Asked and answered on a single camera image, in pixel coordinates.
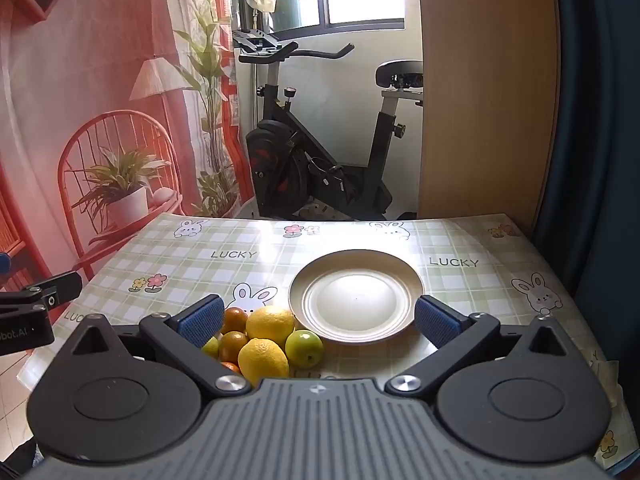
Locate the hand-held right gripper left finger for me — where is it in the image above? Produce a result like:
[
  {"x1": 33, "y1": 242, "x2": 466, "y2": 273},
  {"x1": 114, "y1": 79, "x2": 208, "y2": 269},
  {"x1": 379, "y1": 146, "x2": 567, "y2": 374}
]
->
[{"x1": 56, "y1": 295, "x2": 252, "y2": 401}]

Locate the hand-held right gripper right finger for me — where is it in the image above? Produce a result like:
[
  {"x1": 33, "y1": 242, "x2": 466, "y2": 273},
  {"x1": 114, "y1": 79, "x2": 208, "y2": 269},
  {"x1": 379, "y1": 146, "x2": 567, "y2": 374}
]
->
[{"x1": 384, "y1": 295, "x2": 581, "y2": 397}]

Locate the yellow lemon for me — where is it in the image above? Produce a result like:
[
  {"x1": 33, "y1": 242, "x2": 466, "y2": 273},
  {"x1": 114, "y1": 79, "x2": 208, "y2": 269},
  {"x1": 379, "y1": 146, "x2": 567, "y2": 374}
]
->
[
  {"x1": 237, "y1": 338, "x2": 291, "y2": 387},
  {"x1": 245, "y1": 305, "x2": 297, "y2": 342}
]

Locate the cream round plate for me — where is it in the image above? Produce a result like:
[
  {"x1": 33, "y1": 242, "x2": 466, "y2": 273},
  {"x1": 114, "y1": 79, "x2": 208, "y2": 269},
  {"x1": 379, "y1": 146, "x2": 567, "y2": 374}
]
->
[{"x1": 289, "y1": 251, "x2": 425, "y2": 345}]

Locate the green apple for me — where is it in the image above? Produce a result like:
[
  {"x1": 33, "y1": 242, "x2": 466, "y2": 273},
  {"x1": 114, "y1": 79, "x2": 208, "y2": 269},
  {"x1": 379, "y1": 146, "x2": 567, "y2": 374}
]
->
[{"x1": 285, "y1": 329, "x2": 324, "y2": 368}]

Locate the checkered bunny tablecloth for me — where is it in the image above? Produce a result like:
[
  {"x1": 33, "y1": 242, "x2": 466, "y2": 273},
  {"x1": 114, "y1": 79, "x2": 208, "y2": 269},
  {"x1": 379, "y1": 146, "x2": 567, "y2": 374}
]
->
[{"x1": 19, "y1": 212, "x2": 627, "y2": 472}]

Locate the printed red backdrop curtain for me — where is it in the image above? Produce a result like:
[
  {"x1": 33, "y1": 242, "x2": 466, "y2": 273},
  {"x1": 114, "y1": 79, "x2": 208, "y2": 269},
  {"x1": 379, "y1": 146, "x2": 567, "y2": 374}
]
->
[{"x1": 0, "y1": 0, "x2": 242, "y2": 311}]

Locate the black exercise bike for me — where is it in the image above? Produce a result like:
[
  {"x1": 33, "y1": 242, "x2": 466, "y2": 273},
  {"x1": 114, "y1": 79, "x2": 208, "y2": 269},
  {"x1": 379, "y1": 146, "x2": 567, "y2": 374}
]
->
[{"x1": 237, "y1": 27, "x2": 426, "y2": 222}]

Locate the wooden panel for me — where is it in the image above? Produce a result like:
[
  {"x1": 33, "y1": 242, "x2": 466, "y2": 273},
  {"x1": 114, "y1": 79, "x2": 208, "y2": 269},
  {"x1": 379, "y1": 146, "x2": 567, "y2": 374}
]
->
[{"x1": 416, "y1": 0, "x2": 562, "y2": 221}]

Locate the dark blue curtain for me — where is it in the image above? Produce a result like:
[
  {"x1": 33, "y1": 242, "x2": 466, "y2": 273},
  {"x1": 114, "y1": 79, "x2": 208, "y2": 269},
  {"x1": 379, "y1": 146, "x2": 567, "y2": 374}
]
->
[{"x1": 531, "y1": 0, "x2": 640, "y2": 356}]

